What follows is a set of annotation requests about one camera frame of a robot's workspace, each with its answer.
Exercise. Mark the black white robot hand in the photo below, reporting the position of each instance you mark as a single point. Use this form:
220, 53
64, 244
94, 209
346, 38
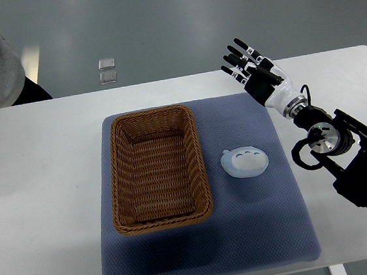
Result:
263, 80

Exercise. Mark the blue white plush toy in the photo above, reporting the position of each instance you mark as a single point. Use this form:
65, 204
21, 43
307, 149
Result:
244, 162

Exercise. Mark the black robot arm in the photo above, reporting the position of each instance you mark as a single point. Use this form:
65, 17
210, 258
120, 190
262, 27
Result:
336, 143

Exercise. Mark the brown wicker basket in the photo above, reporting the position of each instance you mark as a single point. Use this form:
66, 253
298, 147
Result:
158, 175

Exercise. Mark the blue fabric mat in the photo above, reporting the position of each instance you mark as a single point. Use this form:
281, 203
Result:
257, 223

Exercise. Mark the lower metal floor plate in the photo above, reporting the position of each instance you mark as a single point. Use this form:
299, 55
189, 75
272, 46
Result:
108, 77

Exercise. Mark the metal floor plate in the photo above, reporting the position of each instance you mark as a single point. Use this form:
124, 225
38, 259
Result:
106, 63
108, 77

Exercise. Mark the upper metal floor plate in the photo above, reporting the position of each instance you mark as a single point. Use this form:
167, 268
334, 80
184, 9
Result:
106, 63

